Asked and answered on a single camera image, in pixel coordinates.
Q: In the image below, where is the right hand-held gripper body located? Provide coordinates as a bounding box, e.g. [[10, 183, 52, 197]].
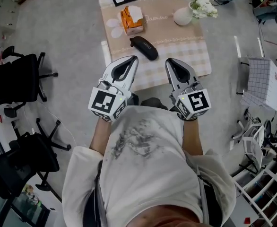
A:
[[168, 80, 212, 122]]

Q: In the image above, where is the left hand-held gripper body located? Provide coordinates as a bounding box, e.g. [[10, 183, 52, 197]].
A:
[[88, 78, 133, 123]]

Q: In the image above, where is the black glasses case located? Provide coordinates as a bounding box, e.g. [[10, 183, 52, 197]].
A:
[[129, 35, 159, 61]]

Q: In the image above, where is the person's left forearm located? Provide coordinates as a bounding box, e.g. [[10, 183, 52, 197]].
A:
[[89, 118, 113, 156]]

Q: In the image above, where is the person's right forearm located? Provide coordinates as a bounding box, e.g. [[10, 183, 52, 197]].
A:
[[181, 118, 204, 157]]

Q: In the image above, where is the beige checked tablecloth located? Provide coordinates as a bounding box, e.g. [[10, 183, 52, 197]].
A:
[[93, 0, 212, 93]]

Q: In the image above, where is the orange tissue pack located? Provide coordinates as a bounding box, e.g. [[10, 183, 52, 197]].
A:
[[120, 5, 146, 36]]

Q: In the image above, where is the white ribbed vase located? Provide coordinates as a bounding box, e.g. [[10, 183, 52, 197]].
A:
[[173, 1, 194, 26]]

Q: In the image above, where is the white office chair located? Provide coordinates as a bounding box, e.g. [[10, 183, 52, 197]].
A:
[[232, 121, 264, 167]]

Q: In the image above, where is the white box with grid cloth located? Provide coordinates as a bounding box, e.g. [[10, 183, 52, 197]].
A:
[[239, 56, 277, 111]]

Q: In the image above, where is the white flower bouquet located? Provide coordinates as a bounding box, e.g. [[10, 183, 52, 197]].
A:
[[190, 0, 218, 19]]

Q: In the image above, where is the person's white printed t-shirt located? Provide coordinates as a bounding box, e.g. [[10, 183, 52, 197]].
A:
[[62, 105, 236, 227]]

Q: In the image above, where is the black office chair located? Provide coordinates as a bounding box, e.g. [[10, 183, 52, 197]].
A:
[[0, 45, 59, 118], [0, 118, 72, 200]]

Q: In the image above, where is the white rack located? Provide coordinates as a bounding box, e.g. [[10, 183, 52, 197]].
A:
[[233, 161, 277, 227]]

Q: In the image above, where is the person's neck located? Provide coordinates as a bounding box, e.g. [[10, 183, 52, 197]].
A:
[[129, 203, 200, 227]]

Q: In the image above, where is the black harness strap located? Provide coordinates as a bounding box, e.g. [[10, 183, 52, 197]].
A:
[[195, 166, 225, 227], [83, 159, 108, 227]]

